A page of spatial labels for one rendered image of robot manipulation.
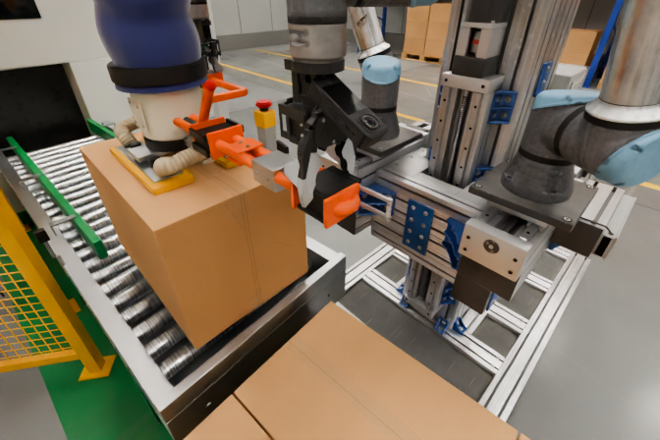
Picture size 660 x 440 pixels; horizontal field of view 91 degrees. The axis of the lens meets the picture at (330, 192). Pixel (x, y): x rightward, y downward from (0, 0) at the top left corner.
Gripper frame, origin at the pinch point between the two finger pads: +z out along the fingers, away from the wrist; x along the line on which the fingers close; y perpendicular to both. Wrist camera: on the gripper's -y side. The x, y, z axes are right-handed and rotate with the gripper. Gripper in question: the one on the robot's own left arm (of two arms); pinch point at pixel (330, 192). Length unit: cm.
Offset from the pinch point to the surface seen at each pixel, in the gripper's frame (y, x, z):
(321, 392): 2, 1, 62
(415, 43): 427, -725, 78
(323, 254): 36, -32, 57
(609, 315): -56, -150, 117
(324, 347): 11, -8, 62
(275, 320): 26, -2, 58
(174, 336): 46, 21, 62
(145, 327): 56, 27, 62
